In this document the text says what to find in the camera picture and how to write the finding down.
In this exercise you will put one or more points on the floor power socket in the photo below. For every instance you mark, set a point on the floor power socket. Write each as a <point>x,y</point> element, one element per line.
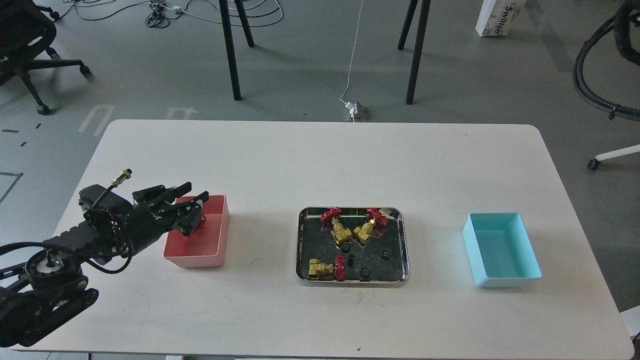
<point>356,112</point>

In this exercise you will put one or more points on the black office chair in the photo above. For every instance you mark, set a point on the black office chair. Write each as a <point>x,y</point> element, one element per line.
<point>26,38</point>

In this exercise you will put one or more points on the white chair base leg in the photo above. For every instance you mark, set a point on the white chair base leg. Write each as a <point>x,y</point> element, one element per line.
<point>595,162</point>

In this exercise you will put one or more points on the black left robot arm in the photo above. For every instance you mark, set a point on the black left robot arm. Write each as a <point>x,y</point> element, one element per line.
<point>51,288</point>

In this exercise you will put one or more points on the black table leg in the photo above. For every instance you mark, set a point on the black table leg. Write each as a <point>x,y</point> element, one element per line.
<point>418,42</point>
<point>229,43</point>

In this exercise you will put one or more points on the white cardboard box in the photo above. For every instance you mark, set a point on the white cardboard box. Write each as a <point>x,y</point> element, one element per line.
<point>497,17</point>

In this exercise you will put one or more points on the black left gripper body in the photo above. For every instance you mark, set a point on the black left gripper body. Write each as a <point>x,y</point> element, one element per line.
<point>151,216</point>

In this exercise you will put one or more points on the pink plastic box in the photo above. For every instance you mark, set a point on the pink plastic box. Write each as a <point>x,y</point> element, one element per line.
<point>206,246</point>

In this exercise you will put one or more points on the light blue plastic box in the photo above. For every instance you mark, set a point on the light blue plastic box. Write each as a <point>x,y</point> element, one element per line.
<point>499,250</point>

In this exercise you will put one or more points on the metal tray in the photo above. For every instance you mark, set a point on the metal tray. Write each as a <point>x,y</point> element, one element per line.
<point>314,241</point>

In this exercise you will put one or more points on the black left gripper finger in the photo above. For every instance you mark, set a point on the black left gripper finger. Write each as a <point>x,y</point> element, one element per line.
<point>188,214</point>
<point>177,192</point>

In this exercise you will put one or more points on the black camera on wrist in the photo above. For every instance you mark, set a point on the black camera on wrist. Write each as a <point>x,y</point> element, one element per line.
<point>96,198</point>

